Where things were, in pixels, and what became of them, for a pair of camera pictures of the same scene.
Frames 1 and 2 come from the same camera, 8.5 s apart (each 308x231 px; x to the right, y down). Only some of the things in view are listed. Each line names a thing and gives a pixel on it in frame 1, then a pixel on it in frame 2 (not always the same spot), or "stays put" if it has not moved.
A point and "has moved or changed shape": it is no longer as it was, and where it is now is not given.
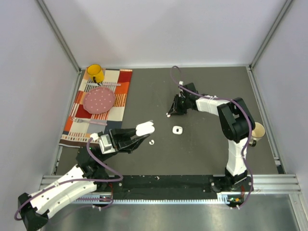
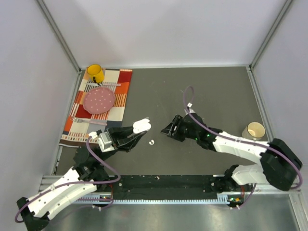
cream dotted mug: x=258 y=132 stays put
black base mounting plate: x=177 y=186 stays put
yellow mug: x=96 y=70 stays put
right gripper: x=175 y=108 to x=170 y=130
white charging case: x=145 y=128 has moved or changed shape
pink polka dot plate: x=98 y=100 stays put
